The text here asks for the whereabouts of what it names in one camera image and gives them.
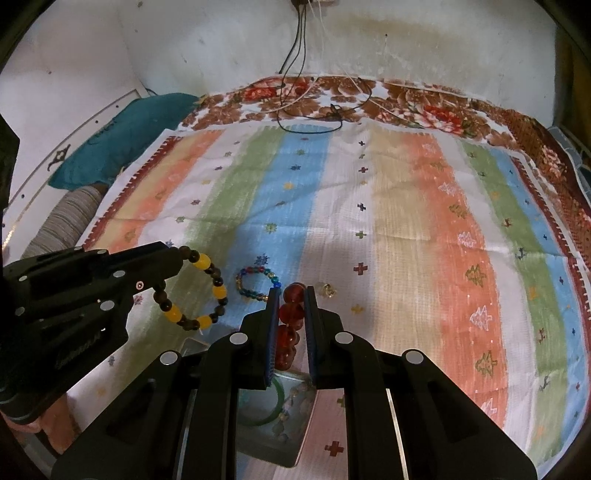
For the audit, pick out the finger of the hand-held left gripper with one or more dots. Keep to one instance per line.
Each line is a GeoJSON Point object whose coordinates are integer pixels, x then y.
{"type": "Point", "coordinates": [138, 256]}
{"type": "Point", "coordinates": [138, 279]}

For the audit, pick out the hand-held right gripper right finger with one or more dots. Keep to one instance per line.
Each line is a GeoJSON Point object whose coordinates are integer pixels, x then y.
{"type": "Point", "coordinates": [311, 341]}

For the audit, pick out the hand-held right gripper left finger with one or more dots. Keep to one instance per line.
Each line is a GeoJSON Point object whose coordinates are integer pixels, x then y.
{"type": "Point", "coordinates": [273, 341]}

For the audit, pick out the green bangle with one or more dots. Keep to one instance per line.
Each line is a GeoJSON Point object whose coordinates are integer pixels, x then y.
{"type": "Point", "coordinates": [277, 406]}

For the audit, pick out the silver metal tin box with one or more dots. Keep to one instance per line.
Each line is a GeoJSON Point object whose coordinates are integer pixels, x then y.
{"type": "Point", "coordinates": [295, 443]}

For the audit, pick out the grey striped pillow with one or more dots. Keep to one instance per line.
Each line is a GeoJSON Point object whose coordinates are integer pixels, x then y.
{"type": "Point", "coordinates": [64, 221]}

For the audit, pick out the teal pillow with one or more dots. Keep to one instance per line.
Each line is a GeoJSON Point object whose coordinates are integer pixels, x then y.
{"type": "Point", "coordinates": [115, 138]}

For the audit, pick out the white bed headboard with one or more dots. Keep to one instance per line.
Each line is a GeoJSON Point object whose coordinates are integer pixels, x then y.
{"type": "Point", "coordinates": [55, 157]}

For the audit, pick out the striped colourful cloth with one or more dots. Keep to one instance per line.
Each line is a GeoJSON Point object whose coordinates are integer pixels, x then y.
{"type": "Point", "coordinates": [392, 221]}

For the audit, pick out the blue grey basket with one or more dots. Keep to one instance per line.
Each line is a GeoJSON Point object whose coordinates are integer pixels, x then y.
{"type": "Point", "coordinates": [579, 161]}

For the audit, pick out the yellow curtain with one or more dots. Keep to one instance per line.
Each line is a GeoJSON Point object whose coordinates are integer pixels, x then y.
{"type": "Point", "coordinates": [570, 83]}

